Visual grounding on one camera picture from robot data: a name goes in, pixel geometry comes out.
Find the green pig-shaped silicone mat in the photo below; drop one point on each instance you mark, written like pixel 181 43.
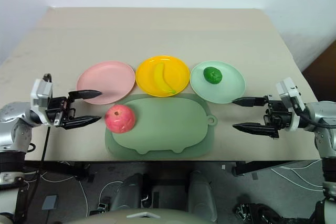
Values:
pixel 168 124

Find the black machinery clump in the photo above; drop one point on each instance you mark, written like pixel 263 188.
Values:
pixel 262 212

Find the pale green plate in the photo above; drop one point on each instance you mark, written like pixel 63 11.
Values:
pixel 231 85

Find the green toy lime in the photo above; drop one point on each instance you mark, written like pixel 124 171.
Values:
pixel 212 75

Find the pink plate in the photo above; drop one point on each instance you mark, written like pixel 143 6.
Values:
pixel 110 79

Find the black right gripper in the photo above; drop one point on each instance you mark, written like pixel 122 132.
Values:
pixel 278 116

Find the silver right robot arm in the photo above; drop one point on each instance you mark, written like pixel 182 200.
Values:
pixel 324 119

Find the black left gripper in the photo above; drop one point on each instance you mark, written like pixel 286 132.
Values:
pixel 59 108

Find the yellow plate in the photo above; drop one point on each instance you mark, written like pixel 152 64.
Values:
pixel 147 74

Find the black table frame bracket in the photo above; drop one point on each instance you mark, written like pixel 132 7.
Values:
pixel 71 169
pixel 262 167

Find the dark grey rounded shape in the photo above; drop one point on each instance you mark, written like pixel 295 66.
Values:
pixel 200 195
pixel 128 192

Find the beige robot torso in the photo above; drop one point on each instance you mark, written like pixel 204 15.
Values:
pixel 141 217

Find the pink red toy apple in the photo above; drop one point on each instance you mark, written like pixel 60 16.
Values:
pixel 120 119

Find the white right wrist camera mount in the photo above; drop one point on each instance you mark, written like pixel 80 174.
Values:
pixel 288 90

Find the small grey box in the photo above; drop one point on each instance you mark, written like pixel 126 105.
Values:
pixel 50 202

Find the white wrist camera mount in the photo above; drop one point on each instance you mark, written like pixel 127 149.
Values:
pixel 39 91
pixel 288 90

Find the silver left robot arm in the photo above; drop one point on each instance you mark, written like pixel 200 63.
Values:
pixel 11 129

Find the yellow toy banana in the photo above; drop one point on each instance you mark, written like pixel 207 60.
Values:
pixel 158 77

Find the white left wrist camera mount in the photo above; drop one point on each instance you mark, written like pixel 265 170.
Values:
pixel 39 91

